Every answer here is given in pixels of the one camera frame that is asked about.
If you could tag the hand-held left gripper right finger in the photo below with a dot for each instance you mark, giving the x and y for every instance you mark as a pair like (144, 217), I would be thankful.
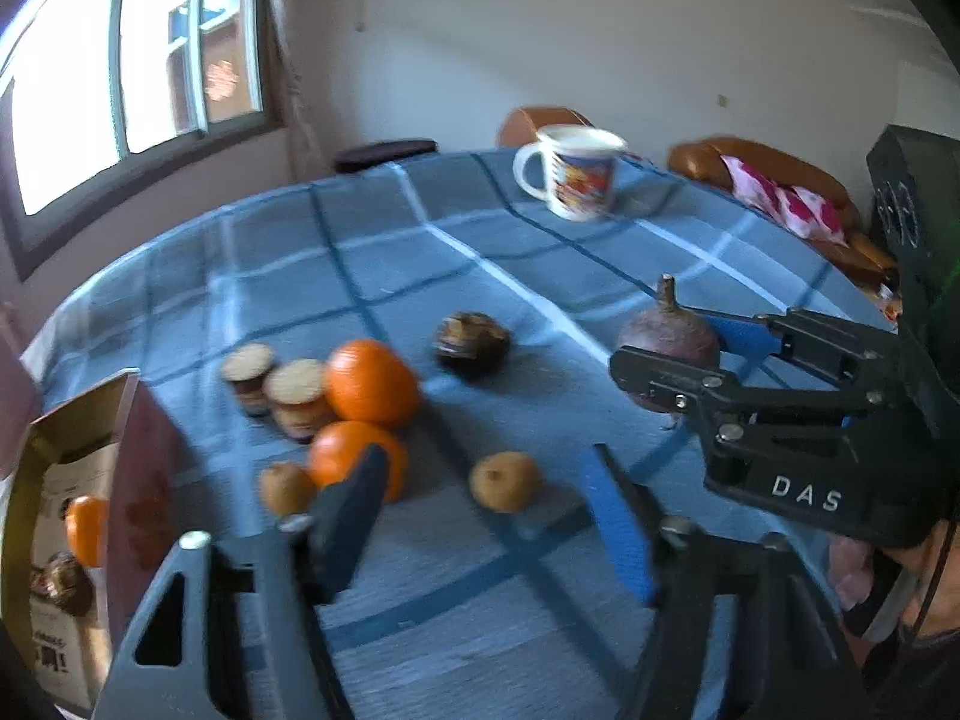
(619, 532)

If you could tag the white printed mug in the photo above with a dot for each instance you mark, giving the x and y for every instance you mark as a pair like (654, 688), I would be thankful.
(581, 180)

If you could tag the large orange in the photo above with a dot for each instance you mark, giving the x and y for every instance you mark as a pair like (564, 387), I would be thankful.
(371, 382)

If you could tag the person's dark clothing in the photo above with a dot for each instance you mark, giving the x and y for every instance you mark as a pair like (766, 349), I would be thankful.
(922, 667)

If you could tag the person's right hand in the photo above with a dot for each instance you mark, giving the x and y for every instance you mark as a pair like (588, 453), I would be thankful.
(851, 574)

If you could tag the red tin box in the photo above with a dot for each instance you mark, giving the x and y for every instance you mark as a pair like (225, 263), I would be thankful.
(142, 465)

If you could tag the brown leather sofa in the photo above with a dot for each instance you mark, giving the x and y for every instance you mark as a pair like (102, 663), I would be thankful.
(705, 157)

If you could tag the brown kiwi fruit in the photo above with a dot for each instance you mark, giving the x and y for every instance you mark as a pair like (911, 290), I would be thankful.
(283, 487)
(504, 481)

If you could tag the window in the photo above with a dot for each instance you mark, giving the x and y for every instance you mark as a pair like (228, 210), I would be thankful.
(150, 52)

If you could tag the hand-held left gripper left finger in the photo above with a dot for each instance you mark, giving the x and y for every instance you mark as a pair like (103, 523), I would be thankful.
(351, 514)

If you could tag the red window decoration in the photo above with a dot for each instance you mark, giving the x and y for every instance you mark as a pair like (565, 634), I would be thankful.
(220, 79)

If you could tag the dark water chestnut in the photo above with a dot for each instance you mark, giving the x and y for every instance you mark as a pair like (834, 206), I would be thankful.
(472, 349)
(60, 585)

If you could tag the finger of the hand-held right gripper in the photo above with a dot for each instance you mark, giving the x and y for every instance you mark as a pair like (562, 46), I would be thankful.
(742, 334)
(675, 379)

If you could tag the blue plaid tablecloth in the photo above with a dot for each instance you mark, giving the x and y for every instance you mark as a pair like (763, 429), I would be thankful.
(450, 255)

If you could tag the pink floral cloth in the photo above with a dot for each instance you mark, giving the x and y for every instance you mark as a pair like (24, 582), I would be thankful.
(787, 206)

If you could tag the dark round stool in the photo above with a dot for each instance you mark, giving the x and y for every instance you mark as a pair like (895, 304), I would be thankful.
(386, 154)

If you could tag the pink curtain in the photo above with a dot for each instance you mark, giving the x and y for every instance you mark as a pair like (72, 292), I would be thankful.
(296, 90)

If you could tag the dark purple round fruit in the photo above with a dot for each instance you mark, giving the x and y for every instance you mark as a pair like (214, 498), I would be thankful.
(664, 334)

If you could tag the brown leather armchair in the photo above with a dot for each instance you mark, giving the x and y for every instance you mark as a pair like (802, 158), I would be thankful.
(525, 124)

